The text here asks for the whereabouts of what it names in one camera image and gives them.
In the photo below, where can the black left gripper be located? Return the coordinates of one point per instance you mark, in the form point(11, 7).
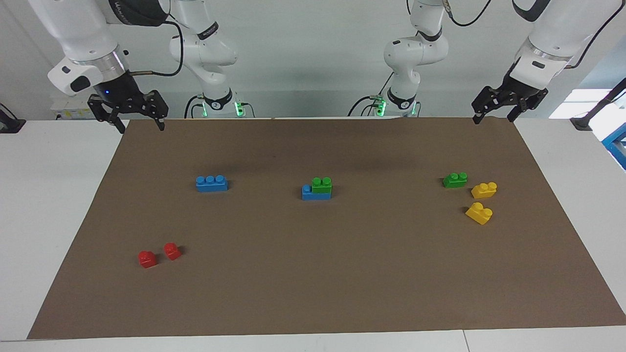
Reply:
point(521, 85)

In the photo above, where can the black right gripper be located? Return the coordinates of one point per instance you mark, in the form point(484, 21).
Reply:
point(117, 90)

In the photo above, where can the green two-stud block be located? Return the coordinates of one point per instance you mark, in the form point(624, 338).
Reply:
point(322, 186)
point(455, 181)

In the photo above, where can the blue three-stud block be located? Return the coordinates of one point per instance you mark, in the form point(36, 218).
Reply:
point(315, 195)
point(211, 185)

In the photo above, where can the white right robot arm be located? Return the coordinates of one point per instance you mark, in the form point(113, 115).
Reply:
point(78, 29)

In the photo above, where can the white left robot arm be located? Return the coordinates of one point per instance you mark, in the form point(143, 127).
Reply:
point(415, 54)

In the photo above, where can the yellow two-stud block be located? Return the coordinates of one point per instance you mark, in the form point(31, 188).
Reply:
point(479, 213)
point(484, 190)

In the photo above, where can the red single-stud block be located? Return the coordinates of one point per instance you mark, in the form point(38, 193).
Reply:
point(147, 259)
point(171, 251)

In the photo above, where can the white side table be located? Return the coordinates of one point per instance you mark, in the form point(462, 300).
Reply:
point(574, 105)

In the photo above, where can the black table clamp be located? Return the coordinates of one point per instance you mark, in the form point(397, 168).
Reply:
point(9, 124)

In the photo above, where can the brown table mat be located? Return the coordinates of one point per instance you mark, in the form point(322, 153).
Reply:
point(313, 274)

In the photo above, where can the black camera stand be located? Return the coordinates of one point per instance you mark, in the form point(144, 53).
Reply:
point(594, 110)

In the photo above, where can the blue metal frame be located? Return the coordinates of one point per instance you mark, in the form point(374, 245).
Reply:
point(617, 144)

